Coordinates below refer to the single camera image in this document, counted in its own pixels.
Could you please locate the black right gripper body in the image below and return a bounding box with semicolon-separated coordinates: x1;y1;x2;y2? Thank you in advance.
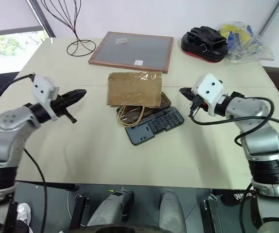
190;93;209;113

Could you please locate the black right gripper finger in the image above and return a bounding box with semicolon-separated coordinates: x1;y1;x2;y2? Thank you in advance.
179;87;195;96
181;91;196;101

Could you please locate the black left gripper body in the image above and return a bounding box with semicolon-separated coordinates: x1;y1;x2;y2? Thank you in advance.
49;95;78;124

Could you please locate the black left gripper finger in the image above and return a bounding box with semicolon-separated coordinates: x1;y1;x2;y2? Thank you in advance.
61;89;87;100
63;95;86;107

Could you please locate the dark screwdriver bit case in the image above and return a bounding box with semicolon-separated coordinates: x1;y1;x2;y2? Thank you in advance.
116;91;185;147

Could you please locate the black red boxing pad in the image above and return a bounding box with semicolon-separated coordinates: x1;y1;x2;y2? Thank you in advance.
180;26;229;64

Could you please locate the brown paper bag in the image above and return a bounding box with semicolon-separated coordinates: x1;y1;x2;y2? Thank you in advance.
106;71;164;127

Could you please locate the wooden framed grey board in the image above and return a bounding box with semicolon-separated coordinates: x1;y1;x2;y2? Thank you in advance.
88;31;174;74

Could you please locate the clear plastic bag with items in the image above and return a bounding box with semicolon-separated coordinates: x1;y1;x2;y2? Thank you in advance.
216;21;275;63

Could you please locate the black shoe with white print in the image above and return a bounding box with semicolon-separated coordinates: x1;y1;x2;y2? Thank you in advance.
220;188;255;207

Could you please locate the white roller window blind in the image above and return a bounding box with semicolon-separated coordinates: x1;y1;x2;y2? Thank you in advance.
0;0;44;37

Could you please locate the grey right robot leg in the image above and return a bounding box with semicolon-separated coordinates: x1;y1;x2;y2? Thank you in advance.
158;189;188;233

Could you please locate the grey robot leg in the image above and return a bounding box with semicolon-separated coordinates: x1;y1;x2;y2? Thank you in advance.
158;189;188;233
87;188;135;229

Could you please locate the grey left robot leg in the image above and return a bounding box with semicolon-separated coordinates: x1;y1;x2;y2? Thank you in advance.
87;188;135;229

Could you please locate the white sneaker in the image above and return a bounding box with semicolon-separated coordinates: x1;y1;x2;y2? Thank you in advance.
15;202;32;229

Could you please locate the aluminium profile bar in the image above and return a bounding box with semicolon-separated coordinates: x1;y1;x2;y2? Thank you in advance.
259;0;279;36

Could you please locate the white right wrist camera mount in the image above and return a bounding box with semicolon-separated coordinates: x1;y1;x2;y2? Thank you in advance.
192;73;227;117

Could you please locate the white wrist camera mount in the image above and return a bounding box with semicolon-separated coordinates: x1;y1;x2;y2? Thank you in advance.
192;73;227;117
31;75;60;122

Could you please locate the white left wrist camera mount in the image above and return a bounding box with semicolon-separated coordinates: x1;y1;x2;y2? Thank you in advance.
31;75;60;122

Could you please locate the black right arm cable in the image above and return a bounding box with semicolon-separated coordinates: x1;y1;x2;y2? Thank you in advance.
190;96;279;177

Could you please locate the black wire stand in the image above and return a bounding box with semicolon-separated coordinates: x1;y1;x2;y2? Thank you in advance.
40;0;97;57

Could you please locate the dark window frame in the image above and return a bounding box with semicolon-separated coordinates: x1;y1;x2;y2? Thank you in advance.
25;0;56;38

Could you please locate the black table leg bracket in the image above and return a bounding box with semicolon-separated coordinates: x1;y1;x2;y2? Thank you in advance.
202;192;225;233
68;194;90;231

